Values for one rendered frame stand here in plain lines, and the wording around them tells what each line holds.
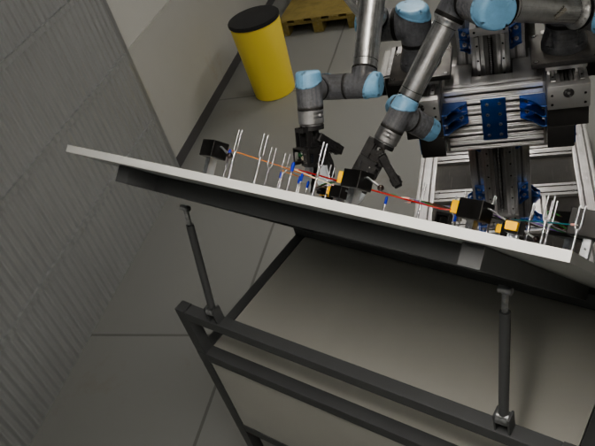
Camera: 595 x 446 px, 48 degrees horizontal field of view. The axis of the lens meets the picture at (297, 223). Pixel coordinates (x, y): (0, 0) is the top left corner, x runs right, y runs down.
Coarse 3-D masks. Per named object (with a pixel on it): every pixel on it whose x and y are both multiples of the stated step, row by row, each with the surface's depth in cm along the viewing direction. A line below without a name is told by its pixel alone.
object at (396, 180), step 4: (380, 156) 205; (384, 156) 204; (380, 160) 204; (384, 160) 204; (388, 160) 204; (384, 164) 204; (388, 164) 204; (384, 168) 204; (388, 168) 204; (392, 168) 204; (388, 172) 204; (392, 172) 204; (392, 176) 204; (396, 176) 204; (392, 180) 204; (396, 180) 204; (400, 180) 205; (392, 184) 206; (396, 184) 205; (400, 184) 204
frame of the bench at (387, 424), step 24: (240, 312) 223; (216, 336) 217; (216, 360) 210; (240, 360) 206; (216, 384) 224; (264, 384) 201; (288, 384) 194; (336, 408) 184; (360, 408) 182; (240, 432) 243; (384, 432) 176; (408, 432) 173
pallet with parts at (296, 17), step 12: (300, 0) 612; (312, 0) 605; (324, 0) 598; (336, 0) 590; (288, 12) 597; (300, 12) 589; (312, 12) 583; (324, 12) 576; (336, 12) 569; (348, 12) 563; (288, 24) 583; (300, 24) 580; (324, 24) 581; (348, 24) 569
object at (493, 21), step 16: (464, 0) 194; (480, 0) 188; (496, 0) 187; (512, 0) 188; (528, 0) 195; (544, 0) 197; (560, 0) 200; (576, 0) 203; (592, 0) 203; (464, 16) 197; (480, 16) 189; (496, 16) 189; (512, 16) 191; (528, 16) 197; (544, 16) 199; (560, 16) 201; (576, 16) 204; (592, 16) 204; (592, 32) 208
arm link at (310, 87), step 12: (300, 72) 187; (312, 72) 186; (300, 84) 187; (312, 84) 186; (324, 84) 191; (300, 96) 188; (312, 96) 187; (324, 96) 193; (300, 108) 189; (312, 108) 188
